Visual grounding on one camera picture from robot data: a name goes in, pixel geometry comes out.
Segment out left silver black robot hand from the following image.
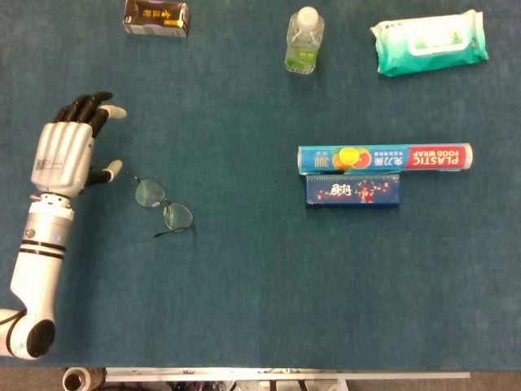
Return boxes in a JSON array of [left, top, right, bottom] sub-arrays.
[[30, 91, 128, 200]]

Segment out clear water bottle green label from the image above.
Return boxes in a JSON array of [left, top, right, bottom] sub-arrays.
[[284, 5, 326, 75]]

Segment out plastic wrap roll box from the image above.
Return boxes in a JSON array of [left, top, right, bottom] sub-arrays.
[[297, 143, 474, 177]]

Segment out brown tape roll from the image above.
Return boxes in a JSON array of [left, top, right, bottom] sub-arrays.
[[61, 367, 107, 391]]

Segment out thin-framed eyeglasses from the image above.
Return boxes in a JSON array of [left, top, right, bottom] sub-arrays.
[[124, 169, 196, 239]]

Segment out blue felt table cloth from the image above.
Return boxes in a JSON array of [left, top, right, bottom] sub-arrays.
[[0, 0, 521, 371]]

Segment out green wet wipes pack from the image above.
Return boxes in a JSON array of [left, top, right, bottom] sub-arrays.
[[369, 9, 490, 77]]

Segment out black box with gold print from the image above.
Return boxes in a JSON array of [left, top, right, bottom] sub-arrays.
[[123, 0, 190, 39]]

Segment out silver metal rail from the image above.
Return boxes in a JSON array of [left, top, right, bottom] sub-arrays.
[[104, 367, 471, 384]]

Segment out dark blue printed box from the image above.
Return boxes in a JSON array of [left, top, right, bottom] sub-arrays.
[[304, 174, 401, 209]]

